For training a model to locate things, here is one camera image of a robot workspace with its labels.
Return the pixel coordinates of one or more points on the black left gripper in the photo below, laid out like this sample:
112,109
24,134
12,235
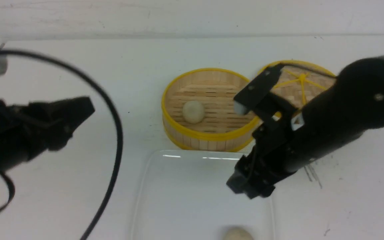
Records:
26,131

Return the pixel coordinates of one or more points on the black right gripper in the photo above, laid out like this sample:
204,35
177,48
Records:
273,158

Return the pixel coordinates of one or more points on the white steamed bun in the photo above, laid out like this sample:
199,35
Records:
193,112
237,233

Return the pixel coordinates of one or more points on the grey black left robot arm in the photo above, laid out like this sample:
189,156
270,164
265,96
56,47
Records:
26,131

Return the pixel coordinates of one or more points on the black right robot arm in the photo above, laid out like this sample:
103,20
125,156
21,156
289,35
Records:
342,113

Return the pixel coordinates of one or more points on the white rectangular plate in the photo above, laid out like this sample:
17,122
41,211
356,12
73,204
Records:
183,196

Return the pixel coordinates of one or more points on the yellow rimmed bamboo steamer basket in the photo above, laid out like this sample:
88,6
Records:
221,129

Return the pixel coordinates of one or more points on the yellow rimmed bamboo steamer lid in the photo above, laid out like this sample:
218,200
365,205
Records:
301,82

